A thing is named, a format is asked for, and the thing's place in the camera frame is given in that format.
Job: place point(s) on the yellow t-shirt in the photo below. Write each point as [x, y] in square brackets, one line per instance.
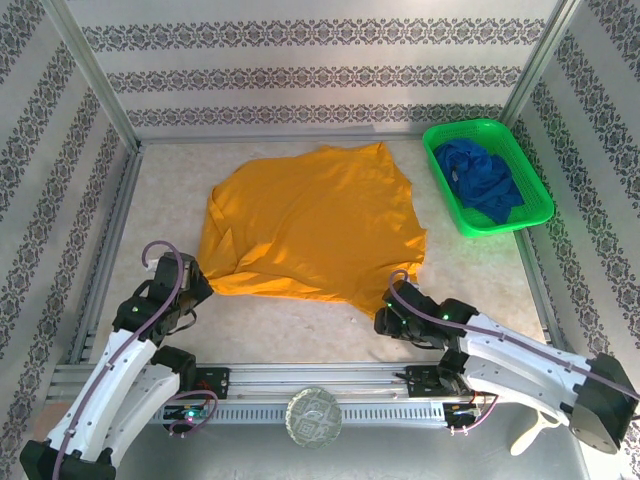
[310, 225]

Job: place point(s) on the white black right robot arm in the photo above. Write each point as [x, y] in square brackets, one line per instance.
[520, 350]

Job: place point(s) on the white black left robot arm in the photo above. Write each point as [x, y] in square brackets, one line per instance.
[125, 360]

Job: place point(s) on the small circuit board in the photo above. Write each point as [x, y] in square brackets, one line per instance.
[187, 413]
[462, 409]

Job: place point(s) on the round patterned glass dish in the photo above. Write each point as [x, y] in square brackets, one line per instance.
[313, 417]

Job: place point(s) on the blue cloth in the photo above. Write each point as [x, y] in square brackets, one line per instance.
[480, 185]

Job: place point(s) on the white peeler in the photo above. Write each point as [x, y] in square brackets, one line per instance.
[527, 437]

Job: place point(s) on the green plastic basket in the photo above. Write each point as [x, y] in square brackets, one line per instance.
[530, 170]

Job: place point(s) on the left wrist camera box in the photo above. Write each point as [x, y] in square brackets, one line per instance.
[191, 272]

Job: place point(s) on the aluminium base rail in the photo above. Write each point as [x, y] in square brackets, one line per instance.
[310, 375]

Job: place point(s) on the aluminium back rail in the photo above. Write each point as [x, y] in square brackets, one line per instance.
[275, 138]

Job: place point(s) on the aluminium frame post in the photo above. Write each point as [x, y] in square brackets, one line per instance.
[90, 70]
[537, 55]

